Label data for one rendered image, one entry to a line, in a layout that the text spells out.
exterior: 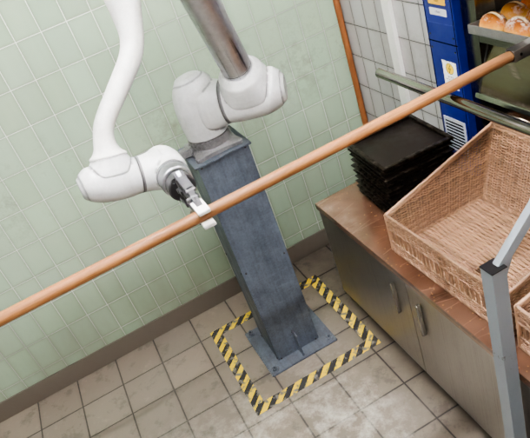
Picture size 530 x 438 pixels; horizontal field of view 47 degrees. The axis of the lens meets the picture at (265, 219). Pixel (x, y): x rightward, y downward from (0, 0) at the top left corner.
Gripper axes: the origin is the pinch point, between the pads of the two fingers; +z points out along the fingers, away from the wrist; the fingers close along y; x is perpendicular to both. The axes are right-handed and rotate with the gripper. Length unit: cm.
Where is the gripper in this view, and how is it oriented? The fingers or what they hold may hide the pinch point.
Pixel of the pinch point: (202, 213)
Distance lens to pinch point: 145.1
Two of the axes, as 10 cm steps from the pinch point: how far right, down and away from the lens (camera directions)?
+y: 3.0, 7.9, 5.3
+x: -8.7, 4.6, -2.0
